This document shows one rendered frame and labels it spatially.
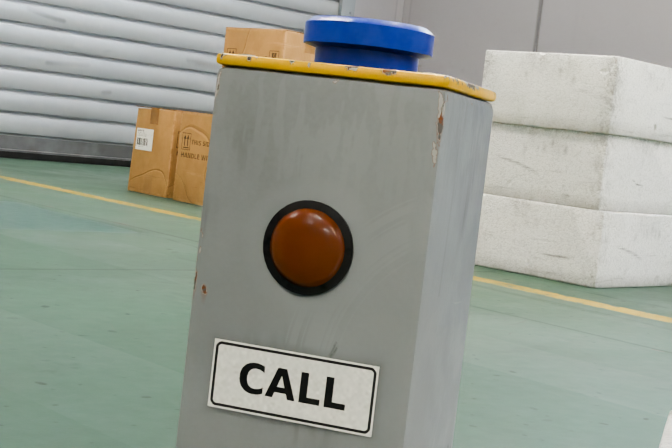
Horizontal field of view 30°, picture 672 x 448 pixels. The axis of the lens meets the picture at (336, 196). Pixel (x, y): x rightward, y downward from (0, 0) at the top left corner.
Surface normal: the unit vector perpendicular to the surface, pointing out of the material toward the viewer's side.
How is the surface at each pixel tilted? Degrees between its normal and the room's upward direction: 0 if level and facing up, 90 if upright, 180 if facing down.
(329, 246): 86
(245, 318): 90
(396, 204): 90
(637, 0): 90
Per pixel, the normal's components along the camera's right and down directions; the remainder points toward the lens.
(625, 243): 0.74, 0.12
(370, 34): 0.01, 0.05
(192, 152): -0.73, -0.05
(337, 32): -0.48, -0.01
